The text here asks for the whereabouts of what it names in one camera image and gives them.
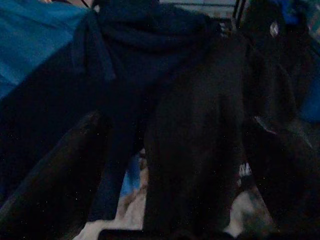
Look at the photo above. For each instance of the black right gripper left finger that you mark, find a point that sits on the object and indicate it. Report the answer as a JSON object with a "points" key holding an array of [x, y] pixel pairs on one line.
{"points": [[50, 190]]}

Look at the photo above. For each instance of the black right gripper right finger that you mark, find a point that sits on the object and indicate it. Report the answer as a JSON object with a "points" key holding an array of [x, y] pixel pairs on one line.
{"points": [[295, 195]]}

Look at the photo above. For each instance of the black garment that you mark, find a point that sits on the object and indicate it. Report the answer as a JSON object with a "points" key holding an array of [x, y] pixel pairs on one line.
{"points": [[195, 125]]}

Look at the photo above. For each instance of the royal blue fabric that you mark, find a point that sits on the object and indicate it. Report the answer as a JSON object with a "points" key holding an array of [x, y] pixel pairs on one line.
{"points": [[311, 105]]}

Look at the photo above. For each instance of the dark hanging garment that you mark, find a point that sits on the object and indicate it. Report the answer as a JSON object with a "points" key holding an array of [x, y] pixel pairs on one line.
{"points": [[275, 62]]}

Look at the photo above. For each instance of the bright blue shirt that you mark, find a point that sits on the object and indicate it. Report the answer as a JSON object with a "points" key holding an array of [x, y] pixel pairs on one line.
{"points": [[30, 37]]}

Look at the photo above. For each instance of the navy blue hooded garment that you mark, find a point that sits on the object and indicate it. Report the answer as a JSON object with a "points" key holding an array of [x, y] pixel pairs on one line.
{"points": [[140, 37]]}

